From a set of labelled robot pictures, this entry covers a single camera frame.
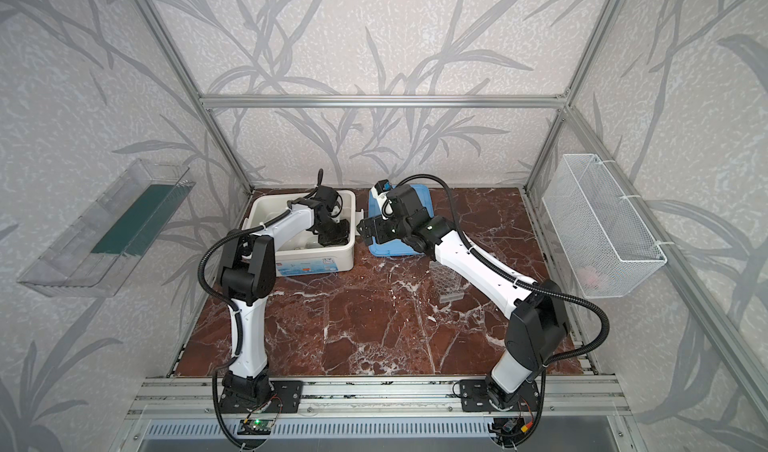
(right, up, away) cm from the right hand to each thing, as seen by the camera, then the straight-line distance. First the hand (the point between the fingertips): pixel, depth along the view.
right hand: (373, 213), depth 80 cm
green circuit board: (-28, -52, -8) cm, 60 cm away
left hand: (-9, -6, +21) cm, 24 cm away
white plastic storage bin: (-20, -12, +5) cm, 24 cm away
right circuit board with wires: (+36, -54, -7) cm, 65 cm away
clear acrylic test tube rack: (+23, -23, +13) cm, 35 cm away
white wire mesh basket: (+50, -7, -19) cm, 54 cm away
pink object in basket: (+54, -15, -7) cm, 57 cm away
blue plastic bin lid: (+7, -8, -10) cm, 14 cm away
